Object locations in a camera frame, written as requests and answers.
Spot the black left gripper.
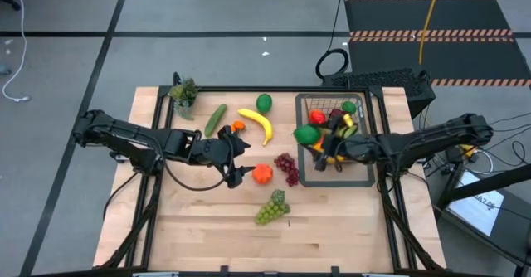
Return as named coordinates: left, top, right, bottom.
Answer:
left=192, top=125, right=256, bottom=189

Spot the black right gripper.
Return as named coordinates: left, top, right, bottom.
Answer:
left=315, top=124, right=389, bottom=173

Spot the yellow mango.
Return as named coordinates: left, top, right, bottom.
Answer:
left=311, top=138, right=348, bottom=165

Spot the dark green round melon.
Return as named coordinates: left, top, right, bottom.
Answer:
left=293, top=124, right=323, bottom=146

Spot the small orange pumpkin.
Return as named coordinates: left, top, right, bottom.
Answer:
left=252, top=163, right=275, bottom=186

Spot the red orange mango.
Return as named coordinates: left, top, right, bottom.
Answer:
left=309, top=109, right=328, bottom=126

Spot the yellow banana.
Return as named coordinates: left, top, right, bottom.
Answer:
left=236, top=108, right=275, bottom=147

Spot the green cucumber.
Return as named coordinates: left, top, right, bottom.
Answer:
left=203, top=103, right=228, bottom=139

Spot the dark green avocado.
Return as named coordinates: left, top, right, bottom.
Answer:
left=255, top=93, right=274, bottom=114

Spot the green grape bunch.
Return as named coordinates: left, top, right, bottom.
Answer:
left=253, top=188, right=291, bottom=226

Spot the purple grape bunch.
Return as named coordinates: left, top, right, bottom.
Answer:
left=273, top=152, right=300, bottom=187

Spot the pale green succulent plant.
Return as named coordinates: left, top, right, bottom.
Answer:
left=173, top=100, right=195, bottom=121

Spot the black perforated computer case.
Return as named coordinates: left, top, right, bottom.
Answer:
left=321, top=67, right=436, bottom=119

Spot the spiky green potted plant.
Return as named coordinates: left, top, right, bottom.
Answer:
left=168, top=77, right=200, bottom=108

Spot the black hazard-striped floor mat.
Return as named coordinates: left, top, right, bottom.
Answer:
left=343, top=0, right=531, bottom=88

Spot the wire mesh basket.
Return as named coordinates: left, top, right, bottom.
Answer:
left=295, top=93, right=376, bottom=188

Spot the metal wire basket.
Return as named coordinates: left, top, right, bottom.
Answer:
left=304, top=93, right=368, bottom=168

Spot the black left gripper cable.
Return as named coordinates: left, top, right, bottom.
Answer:
left=163, top=160, right=234, bottom=192

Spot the black aluminium table frame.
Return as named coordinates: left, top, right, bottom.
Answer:
left=99, top=85, right=448, bottom=275

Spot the black coiled hanging cable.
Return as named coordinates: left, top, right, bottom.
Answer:
left=314, top=0, right=350, bottom=80

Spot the black table base cable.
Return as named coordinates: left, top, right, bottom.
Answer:
left=102, top=172, right=139, bottom=220

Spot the yellow hanging cable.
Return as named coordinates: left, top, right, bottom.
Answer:
left=417, top=0, right=445, bottom=66

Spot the white floor cable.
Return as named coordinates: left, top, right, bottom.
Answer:
left=1, top=0, right=31, bottom=103

